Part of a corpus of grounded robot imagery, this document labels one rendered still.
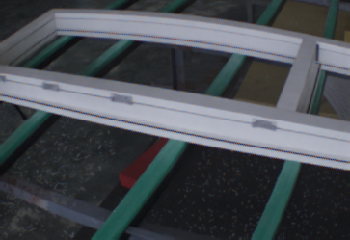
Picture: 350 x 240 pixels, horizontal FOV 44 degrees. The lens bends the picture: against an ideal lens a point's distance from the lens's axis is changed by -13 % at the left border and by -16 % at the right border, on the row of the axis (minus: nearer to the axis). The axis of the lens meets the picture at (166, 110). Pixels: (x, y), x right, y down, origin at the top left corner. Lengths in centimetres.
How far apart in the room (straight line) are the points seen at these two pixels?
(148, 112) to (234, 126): 18
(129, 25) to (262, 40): 40
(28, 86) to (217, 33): 53
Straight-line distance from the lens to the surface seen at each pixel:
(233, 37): 131
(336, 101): 158
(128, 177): 126
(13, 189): 98
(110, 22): 146
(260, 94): 157
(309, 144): 90
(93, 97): 104
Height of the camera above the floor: 141
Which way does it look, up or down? 31 degrees down
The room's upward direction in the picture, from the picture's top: 4 degrees counter-clockwise
